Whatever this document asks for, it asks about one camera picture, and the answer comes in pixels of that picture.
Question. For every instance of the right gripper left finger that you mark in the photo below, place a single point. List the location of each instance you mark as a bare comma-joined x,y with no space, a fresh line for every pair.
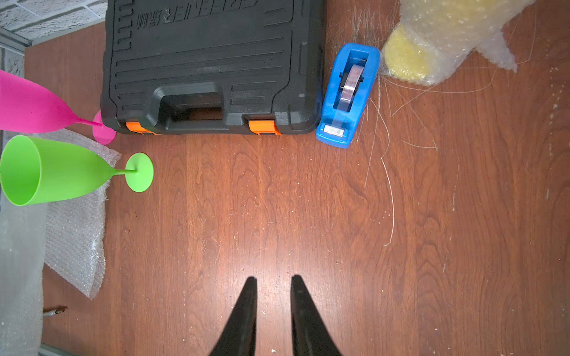
239,334

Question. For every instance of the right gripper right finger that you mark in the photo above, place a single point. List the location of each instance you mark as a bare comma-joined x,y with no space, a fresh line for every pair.
309,333

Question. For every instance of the bubble wrap stack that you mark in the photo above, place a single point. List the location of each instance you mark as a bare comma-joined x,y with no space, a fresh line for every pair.
68,237

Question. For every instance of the green plastic wine glass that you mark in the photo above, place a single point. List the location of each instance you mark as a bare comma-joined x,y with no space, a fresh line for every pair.
36,170

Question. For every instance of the bubble wrap sheet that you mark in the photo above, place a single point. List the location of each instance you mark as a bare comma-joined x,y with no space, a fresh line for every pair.
457,28

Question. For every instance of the yellow plastic wine glass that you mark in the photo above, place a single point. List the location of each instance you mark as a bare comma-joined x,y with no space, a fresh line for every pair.
409,58

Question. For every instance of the pink plastic wine glass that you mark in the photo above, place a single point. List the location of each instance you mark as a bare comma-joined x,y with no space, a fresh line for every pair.
29,108

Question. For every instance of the small metal screwdriver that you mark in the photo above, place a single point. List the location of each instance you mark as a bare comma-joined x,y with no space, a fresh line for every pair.
54,311

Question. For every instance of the black plastic tool case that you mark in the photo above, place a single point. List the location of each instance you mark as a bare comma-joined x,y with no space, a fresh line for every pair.
213,67

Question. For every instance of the blue tape dispenser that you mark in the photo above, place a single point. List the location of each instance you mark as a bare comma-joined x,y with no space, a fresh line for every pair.
351,81

